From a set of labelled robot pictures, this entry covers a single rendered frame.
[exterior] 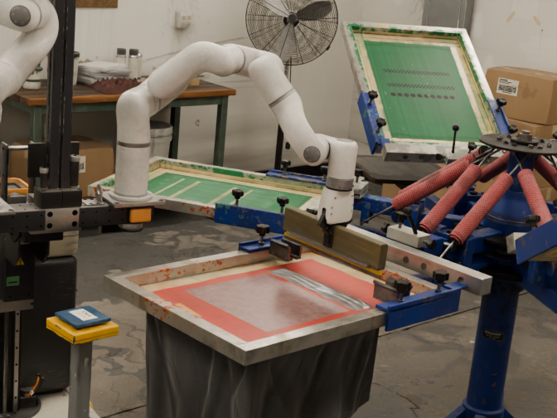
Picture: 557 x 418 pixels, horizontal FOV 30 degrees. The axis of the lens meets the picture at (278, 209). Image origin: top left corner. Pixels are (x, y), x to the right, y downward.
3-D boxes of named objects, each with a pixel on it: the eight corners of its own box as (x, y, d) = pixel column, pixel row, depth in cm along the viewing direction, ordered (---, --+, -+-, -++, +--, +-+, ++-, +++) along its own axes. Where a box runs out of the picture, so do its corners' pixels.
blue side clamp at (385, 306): (387, 332, 270) (389, 307, 269) (372, 325, 274) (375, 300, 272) (457, 311, 291) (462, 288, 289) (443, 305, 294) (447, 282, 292)
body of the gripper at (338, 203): (342, 178, 295) (337, 216, 298) (317, 181, 288) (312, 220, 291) (361, 185, 290) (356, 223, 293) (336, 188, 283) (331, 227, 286)
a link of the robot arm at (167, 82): (207, 24, 278) (224, 19, 296) (104, 104, 289) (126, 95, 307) (239, 67, 280) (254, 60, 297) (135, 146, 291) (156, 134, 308)
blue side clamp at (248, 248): (247, 269, 309) (249, 246, 307) (236, 264, 313) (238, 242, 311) (318, 255, 329) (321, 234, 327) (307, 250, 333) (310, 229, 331)
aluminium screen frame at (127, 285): (244, 366, 239) (245, 351, 238) (103, 289, 279) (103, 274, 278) (456, 305, 291) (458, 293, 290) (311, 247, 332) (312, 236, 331)
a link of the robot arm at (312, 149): (271, 103, 292) (313, 164, 294) (262, 109, 279) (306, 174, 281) (296, 85, 289) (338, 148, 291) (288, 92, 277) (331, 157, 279)
